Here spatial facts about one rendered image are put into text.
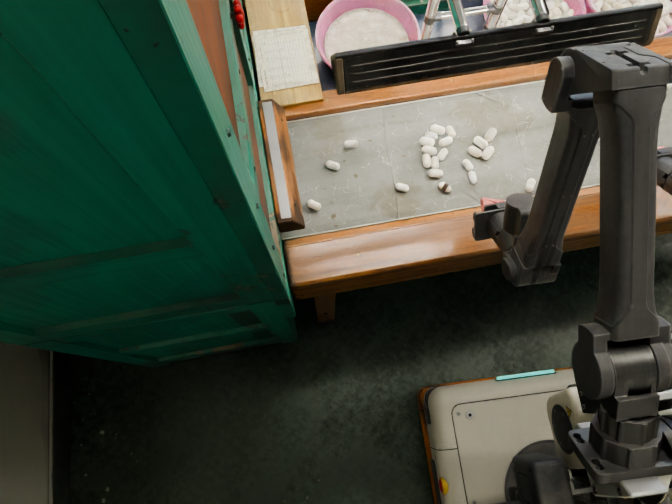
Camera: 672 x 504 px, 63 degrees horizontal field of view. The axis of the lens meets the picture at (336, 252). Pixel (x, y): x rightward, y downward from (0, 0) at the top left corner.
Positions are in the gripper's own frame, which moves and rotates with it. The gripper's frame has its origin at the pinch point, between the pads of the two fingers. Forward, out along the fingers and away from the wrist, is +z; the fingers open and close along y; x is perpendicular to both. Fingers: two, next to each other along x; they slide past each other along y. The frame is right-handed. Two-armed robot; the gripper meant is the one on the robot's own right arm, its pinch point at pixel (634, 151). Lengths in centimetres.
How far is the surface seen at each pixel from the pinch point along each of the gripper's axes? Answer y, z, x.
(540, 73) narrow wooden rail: 10.1, 27.3, -10.8
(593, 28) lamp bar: 16.1, -2.7, -28.6
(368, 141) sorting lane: 56, 22, -2
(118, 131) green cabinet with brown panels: 88, -62, -43
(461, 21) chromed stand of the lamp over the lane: 41, -1, -33
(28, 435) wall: 166, 14, 71
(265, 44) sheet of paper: 77, 41, -24
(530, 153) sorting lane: 17.2, 14.0, 3.9
